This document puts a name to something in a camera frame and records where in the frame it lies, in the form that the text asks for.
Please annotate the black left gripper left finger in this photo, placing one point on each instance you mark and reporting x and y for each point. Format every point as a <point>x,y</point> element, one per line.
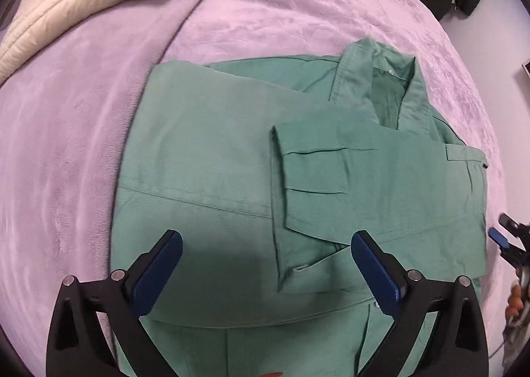
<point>76,343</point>

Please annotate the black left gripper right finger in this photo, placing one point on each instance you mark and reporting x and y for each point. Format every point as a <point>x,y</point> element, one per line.
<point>457,344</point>

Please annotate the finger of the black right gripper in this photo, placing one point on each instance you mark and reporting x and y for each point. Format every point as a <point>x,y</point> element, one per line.
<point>503,236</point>

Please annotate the green shirt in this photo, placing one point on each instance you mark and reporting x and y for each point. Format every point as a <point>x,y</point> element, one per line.
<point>267,167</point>

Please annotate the right hand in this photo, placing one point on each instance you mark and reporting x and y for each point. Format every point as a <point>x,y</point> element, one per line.
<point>515,302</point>

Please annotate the white framed panel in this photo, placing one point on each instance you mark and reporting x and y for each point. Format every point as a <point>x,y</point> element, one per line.
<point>526,68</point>

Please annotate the lilac plush bed blanket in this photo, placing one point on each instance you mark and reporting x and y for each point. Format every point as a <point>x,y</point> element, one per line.
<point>65,115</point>

